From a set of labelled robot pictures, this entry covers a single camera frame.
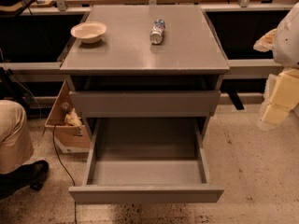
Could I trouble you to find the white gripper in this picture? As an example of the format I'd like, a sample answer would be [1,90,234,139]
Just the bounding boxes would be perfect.
[253,29,299,131]

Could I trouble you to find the grey drawer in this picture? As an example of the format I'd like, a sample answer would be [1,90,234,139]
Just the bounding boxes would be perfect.
[69,91,220,118]
[69,118,223,204]

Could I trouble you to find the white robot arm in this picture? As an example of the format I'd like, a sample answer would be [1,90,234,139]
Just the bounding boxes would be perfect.
[253,3,299,131]

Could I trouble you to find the grey top drawer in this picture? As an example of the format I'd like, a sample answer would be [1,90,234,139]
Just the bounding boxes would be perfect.
[69,91,220,118]

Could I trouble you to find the grey drawer cabinet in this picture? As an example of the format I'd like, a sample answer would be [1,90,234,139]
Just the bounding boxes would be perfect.
[61,5,229,136]

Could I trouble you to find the silver soda can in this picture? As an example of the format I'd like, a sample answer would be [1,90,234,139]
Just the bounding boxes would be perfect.
[149,19,165,45]

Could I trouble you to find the white bowl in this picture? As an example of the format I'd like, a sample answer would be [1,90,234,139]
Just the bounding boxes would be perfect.
[71,21,107,44]

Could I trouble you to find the cardboard box with items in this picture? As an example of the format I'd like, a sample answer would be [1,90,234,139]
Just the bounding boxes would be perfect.
[45,80,90,153]

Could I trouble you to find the black shoe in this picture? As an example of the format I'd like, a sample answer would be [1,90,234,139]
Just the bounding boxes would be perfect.
[0,160,49,199]

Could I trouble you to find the person leg beige trousers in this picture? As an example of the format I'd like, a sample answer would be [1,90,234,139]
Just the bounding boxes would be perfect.
[0,100,34,175]

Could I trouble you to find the black floor cable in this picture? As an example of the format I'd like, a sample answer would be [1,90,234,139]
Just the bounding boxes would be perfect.
[51,123,78,224]

